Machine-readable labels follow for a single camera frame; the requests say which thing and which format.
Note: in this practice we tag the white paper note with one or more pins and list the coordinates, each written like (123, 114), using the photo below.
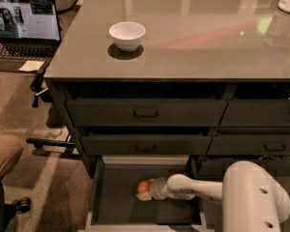
(31, 66)

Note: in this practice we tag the bottom right dark drawer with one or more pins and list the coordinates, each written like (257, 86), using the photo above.
(215, 168)

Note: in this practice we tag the top right dark drawer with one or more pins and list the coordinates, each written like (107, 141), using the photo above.
(257, 114)

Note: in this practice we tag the dark drawer cabinet frame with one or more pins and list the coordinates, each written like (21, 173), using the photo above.
(63, 91)

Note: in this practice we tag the open bottom left drawer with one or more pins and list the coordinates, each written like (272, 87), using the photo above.
(115, 208)

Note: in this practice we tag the black chair caster wheel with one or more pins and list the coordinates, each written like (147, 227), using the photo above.
(22, 205)

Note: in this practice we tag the dark drawer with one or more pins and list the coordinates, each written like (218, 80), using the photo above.
(145, 112)
(250, 144)
(145, 144)
(257, 114)
(215, 168)

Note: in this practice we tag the middle right dark drawer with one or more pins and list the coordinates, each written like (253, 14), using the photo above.
(250, 144)

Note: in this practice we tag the middle left dark drawer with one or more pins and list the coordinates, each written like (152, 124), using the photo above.
(145, 144)

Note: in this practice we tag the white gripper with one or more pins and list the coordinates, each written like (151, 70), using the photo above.
(156, 188)

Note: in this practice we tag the white ceramic bowl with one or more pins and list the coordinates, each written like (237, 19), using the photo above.
(127, 35)

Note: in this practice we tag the orange fruit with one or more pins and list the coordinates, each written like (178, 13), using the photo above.
(143, 186)

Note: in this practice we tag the top left dark drawer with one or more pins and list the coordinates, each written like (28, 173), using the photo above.
(145, 112)

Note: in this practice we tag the person's leg in khaki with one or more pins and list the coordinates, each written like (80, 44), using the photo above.
(10, 151)

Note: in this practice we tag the open black laptop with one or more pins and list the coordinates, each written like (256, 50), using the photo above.
(29, 31)

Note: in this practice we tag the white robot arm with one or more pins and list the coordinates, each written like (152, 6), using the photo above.
(252, 200)

